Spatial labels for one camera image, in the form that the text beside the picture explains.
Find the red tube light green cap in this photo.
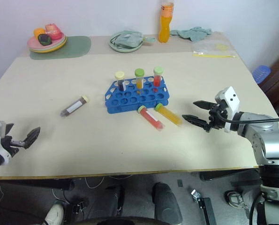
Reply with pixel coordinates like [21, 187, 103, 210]
[153, 67, 164, 91]

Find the clear zip bag yellow strip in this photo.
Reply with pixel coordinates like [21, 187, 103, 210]
[191, 42, 237, 58]

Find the black table crossbar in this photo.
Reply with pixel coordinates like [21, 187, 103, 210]
[199, 169, 260, 181]
[0, 178, 75, 191]

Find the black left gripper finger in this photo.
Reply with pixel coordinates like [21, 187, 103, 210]
[10, 127, 41, 149]
[5, 123, 15, 136]

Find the yellow plate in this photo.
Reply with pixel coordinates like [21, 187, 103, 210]
[30, 38, 68, 54]

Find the grey white sneaker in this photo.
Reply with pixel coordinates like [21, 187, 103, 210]
[224, 189, 250, 209]

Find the blue plastic stool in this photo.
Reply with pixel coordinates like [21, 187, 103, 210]
[252, 65, 272, 85]

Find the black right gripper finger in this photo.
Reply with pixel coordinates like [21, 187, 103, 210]
[193, 100, 216, 111]
[181, 114, 211, 131]

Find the blue test tube rack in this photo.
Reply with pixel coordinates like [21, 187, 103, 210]
[105, 76, 170, 114]

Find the orange toy fruit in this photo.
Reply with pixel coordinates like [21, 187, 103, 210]
[33, 28, 46, 39]

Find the crumpled green cloth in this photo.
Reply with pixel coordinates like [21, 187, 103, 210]
[169, 26, 213, 42]

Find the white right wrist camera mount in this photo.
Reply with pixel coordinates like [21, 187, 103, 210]
[214, 86, 241, 134]

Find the grey-green fabric pouch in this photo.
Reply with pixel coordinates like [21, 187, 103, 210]
[110, 30, 144, 49]

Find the orange drink bottle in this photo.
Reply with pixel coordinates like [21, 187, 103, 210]
[158, 0, 175, 44]

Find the dark toy fruit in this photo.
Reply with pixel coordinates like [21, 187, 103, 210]
[37, 33, 52, 46]

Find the small black floor device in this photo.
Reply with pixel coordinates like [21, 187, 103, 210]
[69, 198, 88, 214]

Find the dark tube pale yellow cap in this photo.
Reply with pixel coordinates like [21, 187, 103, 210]
[114, 71, 127, 92]
[59, 94, 90, 117]

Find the white cable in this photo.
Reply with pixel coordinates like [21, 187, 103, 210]
[83, 176, 106, 189]

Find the yellow tube green cap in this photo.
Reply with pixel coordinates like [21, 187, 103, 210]
[154, 103, 184, 128]
[134, 68, 145, 91]

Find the white shoe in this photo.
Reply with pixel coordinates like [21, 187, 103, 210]
[44, 203, 65, 225]

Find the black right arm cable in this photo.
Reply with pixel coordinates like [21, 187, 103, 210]
[216, 109, 279, 124]

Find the black bar with silver clamp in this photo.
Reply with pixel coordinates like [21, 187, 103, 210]
[190, 189, 218, 225]

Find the pink toy fruit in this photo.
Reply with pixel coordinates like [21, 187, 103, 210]
[45, 22, 61, 41]

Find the brown wooden furniture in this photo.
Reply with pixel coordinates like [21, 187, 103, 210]
[258, 50, 279, 114]

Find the green plate with handle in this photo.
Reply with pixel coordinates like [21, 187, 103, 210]
[109, 32, 157, 53]

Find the dark rounded shape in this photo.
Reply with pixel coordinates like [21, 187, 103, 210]
[151, 182, 184, 225]

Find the pink plate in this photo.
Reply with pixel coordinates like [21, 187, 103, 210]
[27, 32, 65, 50]

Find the green placemat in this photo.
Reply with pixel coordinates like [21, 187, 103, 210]
[29, 35, 92, 61]

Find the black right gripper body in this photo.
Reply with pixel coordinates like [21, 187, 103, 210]
[204, 100, 229, 133]

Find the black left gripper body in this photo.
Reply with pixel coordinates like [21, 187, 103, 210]
[0, 135, 20, 159]

